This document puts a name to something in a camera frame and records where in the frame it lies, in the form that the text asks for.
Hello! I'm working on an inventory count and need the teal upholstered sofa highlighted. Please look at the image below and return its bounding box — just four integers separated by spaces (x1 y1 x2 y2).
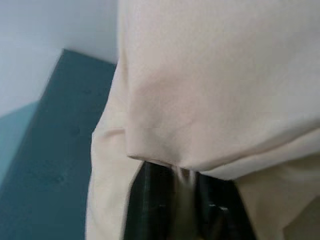
0 48 118 240

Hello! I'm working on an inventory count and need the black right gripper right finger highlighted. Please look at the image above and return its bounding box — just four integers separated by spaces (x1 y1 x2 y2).
192 172 256 240

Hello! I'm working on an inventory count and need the cream fabric pillow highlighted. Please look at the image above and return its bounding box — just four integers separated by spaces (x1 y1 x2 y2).
84 0 320 240

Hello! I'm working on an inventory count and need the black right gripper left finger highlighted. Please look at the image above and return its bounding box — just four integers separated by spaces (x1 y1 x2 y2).
121 161 181 240

